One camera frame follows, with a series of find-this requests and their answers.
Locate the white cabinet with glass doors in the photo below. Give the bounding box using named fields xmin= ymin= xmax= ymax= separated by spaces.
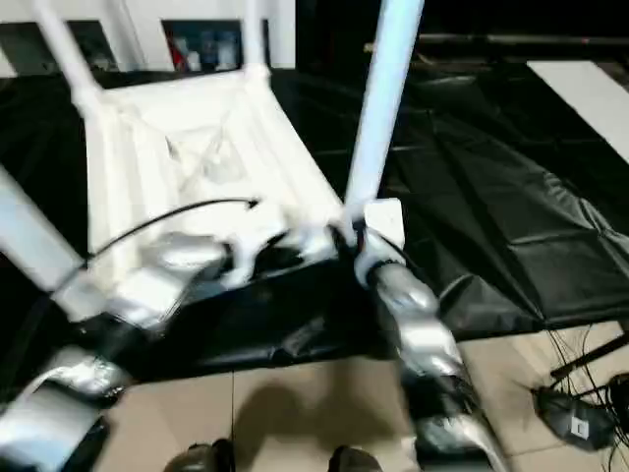
xmin=0 ymin=0 xmax=296 ymax=75

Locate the black left wrist camera cable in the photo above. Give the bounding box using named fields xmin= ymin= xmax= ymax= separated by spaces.
xmin=29 ymin=197 xmax=261 ymax=325

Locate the white flat panel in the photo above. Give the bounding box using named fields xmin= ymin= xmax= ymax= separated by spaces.
xmin=526 ymin=61 xmax=629 ymax=163

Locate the black folding stand frame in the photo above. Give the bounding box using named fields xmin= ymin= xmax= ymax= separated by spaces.
xmin=550 ymin=334 xmax=629 ymax=384

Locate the black box white label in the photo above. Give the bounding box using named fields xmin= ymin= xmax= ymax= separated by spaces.
xmin=536 ymin=388 xmax=615 ymax=453

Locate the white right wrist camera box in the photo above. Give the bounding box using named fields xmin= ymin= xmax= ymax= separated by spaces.
xmin=356 ymin=199 xmax=406 ymax=281

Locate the black metal bar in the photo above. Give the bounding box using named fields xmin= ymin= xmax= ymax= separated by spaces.
xmin=418 ymin=34 xmax=629 ymax=50

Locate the white plastic table top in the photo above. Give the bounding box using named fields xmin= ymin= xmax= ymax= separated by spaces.
xmin=84 ymin=67 xmax=370 ymax=296

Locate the black work mat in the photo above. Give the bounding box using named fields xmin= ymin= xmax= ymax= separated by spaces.
xmin=0 ymin=39 xmax=629 ymax=375

